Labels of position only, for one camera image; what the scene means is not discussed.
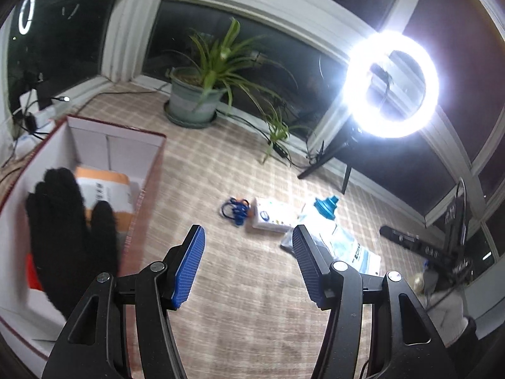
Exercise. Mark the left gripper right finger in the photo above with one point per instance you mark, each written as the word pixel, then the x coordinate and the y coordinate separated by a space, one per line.
pixel 404 341

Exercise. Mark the blue silicone funnel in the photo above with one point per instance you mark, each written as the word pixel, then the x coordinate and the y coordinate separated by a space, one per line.
pixel 327 207

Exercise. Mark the black glove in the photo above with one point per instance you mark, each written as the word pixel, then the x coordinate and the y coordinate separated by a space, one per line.
pixel 69 251

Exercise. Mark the clear plastic mask package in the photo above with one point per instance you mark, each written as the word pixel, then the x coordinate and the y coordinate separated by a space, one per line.
pixel 336 243

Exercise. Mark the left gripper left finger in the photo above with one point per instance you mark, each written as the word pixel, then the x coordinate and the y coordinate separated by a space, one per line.
pixel 93 342

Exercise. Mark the white ring light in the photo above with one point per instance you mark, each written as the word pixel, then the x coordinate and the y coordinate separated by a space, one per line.
pixel 391 88

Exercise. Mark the red cloth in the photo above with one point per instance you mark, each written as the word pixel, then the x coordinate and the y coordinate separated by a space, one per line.
pixel 32 277

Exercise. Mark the white power strip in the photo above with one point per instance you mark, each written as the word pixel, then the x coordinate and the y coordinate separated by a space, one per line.
pixel 30 126

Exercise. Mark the red white cardboard box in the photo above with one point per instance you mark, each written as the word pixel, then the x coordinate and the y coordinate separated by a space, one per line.
pixel 29 322

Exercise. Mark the green potted spider plant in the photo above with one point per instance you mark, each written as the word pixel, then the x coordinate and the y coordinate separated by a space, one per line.
pixel 218 69

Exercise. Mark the beige plaid mat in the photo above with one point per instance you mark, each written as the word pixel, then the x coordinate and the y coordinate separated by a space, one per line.
pixel 248 314

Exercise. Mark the white gloved right hand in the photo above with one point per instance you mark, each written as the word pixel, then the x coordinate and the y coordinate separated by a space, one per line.
pixel 443 304

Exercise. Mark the black tripod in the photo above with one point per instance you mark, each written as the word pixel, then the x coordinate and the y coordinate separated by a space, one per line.
pixel 350 139

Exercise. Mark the white tissue packet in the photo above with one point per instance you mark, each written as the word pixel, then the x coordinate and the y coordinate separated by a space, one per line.
pixel 275 216

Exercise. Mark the orange packaged cloth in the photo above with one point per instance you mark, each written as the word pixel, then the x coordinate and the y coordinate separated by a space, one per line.
pixel 97 185

